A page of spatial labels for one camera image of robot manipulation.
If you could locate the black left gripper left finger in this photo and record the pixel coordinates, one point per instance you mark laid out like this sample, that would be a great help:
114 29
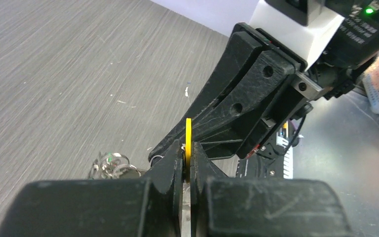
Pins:
148 206

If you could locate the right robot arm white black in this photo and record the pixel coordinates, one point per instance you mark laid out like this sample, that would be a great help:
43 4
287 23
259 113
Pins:
353 48

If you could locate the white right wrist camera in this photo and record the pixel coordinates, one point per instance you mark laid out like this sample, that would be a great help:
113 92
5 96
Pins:
308 42

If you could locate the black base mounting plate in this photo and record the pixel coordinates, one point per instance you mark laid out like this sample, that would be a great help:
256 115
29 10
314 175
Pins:
257 166

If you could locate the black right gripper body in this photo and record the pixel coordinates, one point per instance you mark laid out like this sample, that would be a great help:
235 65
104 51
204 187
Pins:
266 92

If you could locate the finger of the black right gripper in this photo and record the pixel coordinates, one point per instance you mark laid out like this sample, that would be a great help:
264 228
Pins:
234 63
216 130

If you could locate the yellow key tag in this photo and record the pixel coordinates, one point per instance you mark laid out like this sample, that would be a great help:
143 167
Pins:
188 147

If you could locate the large metal keyring with rings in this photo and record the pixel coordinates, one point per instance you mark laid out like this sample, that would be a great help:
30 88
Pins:
113 166

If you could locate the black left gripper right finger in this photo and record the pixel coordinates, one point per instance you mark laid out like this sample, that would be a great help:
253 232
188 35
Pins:
223 206

